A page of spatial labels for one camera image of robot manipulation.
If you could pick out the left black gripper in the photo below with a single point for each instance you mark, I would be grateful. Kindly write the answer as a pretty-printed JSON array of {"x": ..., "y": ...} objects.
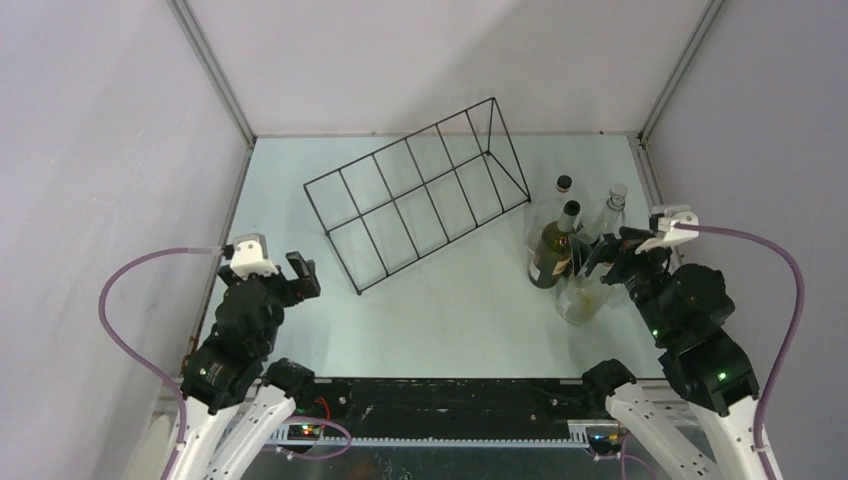
[{"x": 308, "y": 284}]

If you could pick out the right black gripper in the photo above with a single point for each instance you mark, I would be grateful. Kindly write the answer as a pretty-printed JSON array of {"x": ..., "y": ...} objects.
[{"x": 630, "y": 238}]

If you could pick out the tall clear bottle black label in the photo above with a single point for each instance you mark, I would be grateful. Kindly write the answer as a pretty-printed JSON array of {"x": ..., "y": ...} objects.
[{"x": 610, "y": 213}]

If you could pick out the dark green wine bottle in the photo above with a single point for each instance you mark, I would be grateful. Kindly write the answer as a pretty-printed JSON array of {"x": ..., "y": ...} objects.
[{"x": 553, "y": 251}]

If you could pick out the clear bottle brown stopper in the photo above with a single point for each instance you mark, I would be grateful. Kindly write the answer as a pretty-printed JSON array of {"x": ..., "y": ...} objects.
[{"x": 579, "y": 298}]

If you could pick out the clear bottle black cork stopper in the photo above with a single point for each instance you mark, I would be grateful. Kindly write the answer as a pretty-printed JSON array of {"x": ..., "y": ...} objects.
[{"x": 546, "y": 208}]

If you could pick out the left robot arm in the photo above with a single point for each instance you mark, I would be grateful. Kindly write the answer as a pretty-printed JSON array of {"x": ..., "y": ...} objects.
[{"x": 233, "y": 394}]

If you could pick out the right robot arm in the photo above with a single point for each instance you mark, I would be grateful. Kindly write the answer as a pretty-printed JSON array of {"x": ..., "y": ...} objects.
[{"x": 684, "y": 311}]

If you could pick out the small circuit board left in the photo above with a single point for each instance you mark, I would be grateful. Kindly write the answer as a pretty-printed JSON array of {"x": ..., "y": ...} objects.
[{"x": 304, "y": 432}]

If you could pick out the small circuit board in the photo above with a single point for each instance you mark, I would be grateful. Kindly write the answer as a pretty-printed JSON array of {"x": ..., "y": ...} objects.
[
  {"x": 304, "y": 432},
  {"x": 607, "y": 440}
]

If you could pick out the small circuit board right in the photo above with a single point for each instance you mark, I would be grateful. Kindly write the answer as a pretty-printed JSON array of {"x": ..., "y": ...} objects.
[{"x": 607, "y": 440}]

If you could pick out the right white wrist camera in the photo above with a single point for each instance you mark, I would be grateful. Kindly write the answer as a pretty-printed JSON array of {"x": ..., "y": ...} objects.
[{"x": 669, "y": 226}]

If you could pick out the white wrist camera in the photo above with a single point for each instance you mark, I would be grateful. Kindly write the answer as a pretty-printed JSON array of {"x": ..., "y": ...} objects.
[
  {"x": 669, "y": 226},
  {"x": 250, "y": 256}
]

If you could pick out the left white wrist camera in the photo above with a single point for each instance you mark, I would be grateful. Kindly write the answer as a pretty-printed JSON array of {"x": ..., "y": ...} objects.
[{"x": 250, "y": 256}]

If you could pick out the black wire wine rack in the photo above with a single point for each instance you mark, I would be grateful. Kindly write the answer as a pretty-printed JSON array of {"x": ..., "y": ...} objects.
[{"x": 401, "y": 203}]

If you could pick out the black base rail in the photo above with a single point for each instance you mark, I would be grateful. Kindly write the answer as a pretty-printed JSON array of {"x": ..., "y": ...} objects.
[{"x": 459, "y": 411}]

